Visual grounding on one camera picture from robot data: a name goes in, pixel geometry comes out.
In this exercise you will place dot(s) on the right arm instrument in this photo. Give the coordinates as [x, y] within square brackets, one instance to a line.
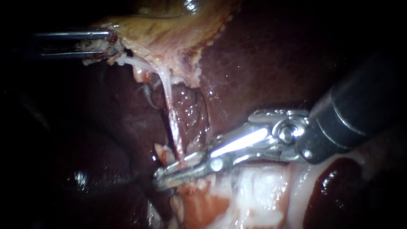
[270, 136]

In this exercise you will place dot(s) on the left arm instrument jaw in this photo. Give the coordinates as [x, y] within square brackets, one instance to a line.
[73, 34]
[66, 55]

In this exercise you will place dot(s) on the right arm instrument jaw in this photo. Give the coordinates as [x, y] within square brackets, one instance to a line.
[187, 178]
[186, 163]

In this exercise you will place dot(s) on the gallbladder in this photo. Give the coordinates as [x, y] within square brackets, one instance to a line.
[165, 31]

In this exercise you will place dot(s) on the dark right arm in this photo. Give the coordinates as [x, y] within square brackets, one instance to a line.
[359, 108]

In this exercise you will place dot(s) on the thin tube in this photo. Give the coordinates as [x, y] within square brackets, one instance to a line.
[168, 92]

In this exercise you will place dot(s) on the pale fatty tissue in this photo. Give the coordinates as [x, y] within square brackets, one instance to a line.
[163, 154]
[260, 197]

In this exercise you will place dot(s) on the dark red liver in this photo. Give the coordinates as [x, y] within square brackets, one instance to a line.
[254, 63]

